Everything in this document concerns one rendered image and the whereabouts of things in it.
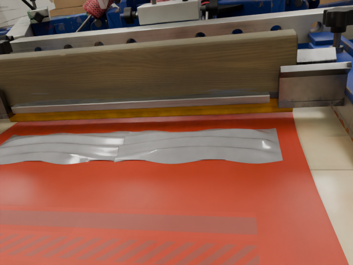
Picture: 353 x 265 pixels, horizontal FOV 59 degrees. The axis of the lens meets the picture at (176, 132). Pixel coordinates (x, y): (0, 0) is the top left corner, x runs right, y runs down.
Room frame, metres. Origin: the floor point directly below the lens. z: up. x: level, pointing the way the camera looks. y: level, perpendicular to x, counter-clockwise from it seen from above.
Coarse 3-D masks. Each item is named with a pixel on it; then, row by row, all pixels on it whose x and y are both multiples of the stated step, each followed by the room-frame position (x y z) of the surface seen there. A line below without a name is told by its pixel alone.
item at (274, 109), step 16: (128, 112) 0.40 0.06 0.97; (144, 112) 0.40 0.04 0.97; (160, 112) 0.39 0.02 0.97; (176, 112) 0.39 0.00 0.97; (192, 112) 0.38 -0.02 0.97; (208, 112) 0.38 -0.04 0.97; (224, 112) 0.37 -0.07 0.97; (240, 112) 0.37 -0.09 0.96; (256, 112) 0.36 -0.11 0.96; (272, 112) 0.36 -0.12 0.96
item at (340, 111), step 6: (348, 102) 0.31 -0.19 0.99; (336, 108) 0.34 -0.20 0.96; (342, 108) 0.32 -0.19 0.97; (348, 108) 0.30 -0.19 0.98; (336, 114) 0.34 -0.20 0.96; (342, 114) 0.32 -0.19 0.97; (348, 114) 0.30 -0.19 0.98; (342, 120) 0.32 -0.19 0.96; (348, 120) 0.30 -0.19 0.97; (348, 126) 0.30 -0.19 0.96; (348, 132) 0.29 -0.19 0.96
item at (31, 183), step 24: (72, 120) 0.44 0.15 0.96; (96, 120) 0.42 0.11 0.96; (120, 120) 0.41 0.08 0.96; (0, 144) 0.39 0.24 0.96; (0, 168) 0.32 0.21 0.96; (24, 168) 0.31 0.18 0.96; (48, 168) 0.31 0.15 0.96; (72, 168) 0.30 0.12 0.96; (96, 168) 0.29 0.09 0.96; (0, 192) 0.27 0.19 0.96; (24, 192) 0.27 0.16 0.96; (48, 192) 0.26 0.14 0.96; (72, 192) 0.25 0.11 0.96
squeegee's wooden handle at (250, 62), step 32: (256, 32) 0.38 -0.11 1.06; (288, 32) 0.35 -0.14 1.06; (0, 64) 0.43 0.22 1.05; (32, 64) 0.42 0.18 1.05; (64, 64) 0.41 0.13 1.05; (96, 64) 0.40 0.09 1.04; (128, 64) 0.39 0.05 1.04; (160, 64) 0.38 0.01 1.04; (192, 64) 0.37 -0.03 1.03; (224, 64) 0.36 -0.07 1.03; (256, 64) 0.35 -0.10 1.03; (288, 64) 0.34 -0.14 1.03; (32, 96) 0.42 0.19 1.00; (64, 96) 0.41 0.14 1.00; (96, 96) 0.40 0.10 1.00; (128, 96) 0.39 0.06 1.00; (160, 96) 0.38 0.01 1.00
